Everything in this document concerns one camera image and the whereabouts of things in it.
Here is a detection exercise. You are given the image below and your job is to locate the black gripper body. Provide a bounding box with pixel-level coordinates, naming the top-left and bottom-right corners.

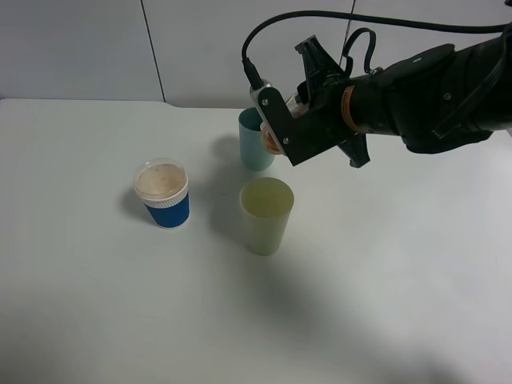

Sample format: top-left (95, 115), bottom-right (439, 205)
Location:
top-left (296, 77), bottom-right (361, 149)

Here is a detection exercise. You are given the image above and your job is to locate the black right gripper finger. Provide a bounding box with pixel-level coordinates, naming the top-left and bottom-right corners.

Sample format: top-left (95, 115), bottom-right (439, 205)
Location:
top-left (295, 35), bottom-right (345, 101)

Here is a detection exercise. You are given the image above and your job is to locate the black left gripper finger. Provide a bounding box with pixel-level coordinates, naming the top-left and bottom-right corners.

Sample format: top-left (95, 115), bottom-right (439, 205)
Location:
top-left (338, 134), bottom-right (370, 167)

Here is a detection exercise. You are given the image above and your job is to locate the clear drink bottle pink label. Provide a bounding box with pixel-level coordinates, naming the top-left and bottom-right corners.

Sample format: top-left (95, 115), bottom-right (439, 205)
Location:
top-left (259, 90), bottom-right (312, 154)

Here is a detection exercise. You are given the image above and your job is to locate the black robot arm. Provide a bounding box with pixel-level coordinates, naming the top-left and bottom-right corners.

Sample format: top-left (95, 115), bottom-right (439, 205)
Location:
top-left (286, 31), bottom-right (511, 168)

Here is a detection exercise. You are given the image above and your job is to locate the teal plastic cup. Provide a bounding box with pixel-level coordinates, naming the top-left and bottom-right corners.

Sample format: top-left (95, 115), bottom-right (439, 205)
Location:
top-left (238, 107), bottom-right (274, 171)

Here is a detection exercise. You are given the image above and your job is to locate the pale green plastic cup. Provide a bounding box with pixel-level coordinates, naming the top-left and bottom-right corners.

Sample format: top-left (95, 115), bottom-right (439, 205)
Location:
top-left (239, 177), bottom-right (294, 255)

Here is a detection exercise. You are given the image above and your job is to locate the blue sleeved paper cup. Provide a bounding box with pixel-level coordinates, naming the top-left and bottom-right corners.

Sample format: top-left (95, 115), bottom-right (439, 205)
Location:
top-left (133, 158), bottom-right (190, 229)

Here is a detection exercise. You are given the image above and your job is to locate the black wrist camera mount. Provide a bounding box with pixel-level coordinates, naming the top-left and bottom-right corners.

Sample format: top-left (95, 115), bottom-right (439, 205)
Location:
top-left (250, 84), bottom-right (328, 166)

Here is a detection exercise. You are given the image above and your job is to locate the black camera cable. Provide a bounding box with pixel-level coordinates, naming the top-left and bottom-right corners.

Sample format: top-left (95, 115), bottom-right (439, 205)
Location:
top-left (241, 10), bottom-right (512, 90)

